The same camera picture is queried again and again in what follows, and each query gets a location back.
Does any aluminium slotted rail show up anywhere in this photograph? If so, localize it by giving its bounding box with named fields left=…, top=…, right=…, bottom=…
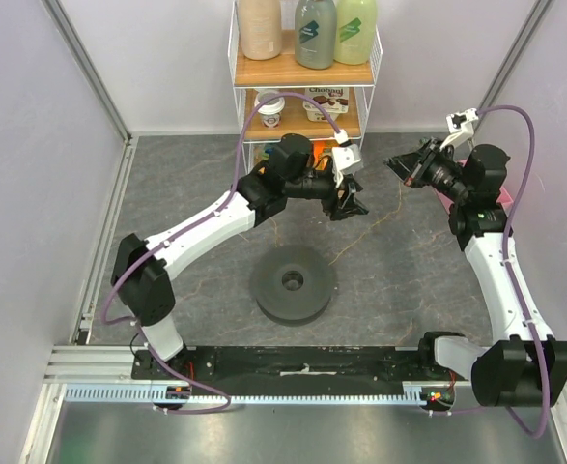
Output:
left=64, top=383, right=426, bottom=406

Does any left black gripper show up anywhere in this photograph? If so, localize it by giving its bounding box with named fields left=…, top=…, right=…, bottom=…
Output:
left=285, top=168, right=369, bottom=222

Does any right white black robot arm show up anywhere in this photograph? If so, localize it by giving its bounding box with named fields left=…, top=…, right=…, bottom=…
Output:
left=385, top=138, right=567, bottom=407

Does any white lidded yogurt cup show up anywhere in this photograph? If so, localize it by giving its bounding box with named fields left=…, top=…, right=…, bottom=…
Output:
left=254, top=89, right=285, bottom=129

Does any white wire shelf rack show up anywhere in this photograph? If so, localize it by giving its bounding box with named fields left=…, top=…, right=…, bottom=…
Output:
left=226, top=0, right=383, bottom=200

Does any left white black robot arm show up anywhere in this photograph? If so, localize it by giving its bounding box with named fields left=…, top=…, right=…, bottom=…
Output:
left=111, top=133, right=368, bottom=380

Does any pink plastic bin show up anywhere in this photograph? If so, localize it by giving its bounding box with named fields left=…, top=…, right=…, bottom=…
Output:
left=427, top=156, right=509, bottom=207

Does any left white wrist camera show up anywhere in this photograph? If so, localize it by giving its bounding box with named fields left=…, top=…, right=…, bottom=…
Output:
left=331, top=130, right=363, bottom=187

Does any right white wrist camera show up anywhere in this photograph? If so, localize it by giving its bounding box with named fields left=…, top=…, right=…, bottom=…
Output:
left=440, top=108, right=478, bottom=150

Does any beige lotion bottle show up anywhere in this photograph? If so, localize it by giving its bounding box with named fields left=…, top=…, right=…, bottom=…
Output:
left=238, top=0, right=283, bottom=61

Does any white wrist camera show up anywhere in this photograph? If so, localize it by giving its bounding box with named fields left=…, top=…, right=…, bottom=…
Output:
left=440, top=108, right=478, bottom=150
left=331, top=130, right=363, bottom=187

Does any grey-green soap bottle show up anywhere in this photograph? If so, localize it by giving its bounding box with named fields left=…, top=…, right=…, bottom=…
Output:
left=294, top=0, right=337, bottom=70

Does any Chobani yogurt tub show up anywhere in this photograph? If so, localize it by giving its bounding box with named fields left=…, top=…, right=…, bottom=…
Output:
left=303, top=87, right=350, bottom=122

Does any thin yellow cable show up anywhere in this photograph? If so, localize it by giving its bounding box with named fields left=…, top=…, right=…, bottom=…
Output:
left=270, top=181, right=404, bottom=268

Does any light green soap bottle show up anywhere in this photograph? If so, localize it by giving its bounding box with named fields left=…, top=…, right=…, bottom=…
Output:
left=334, top=0, right=378, bottom=66

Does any orange cracker box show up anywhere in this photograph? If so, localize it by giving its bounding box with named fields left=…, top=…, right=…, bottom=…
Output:
left=313, top=139, right=338, bottom=167

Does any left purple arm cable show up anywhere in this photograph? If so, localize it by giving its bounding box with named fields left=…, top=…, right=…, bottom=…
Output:
left=100, top=91, right=350, bottom=415

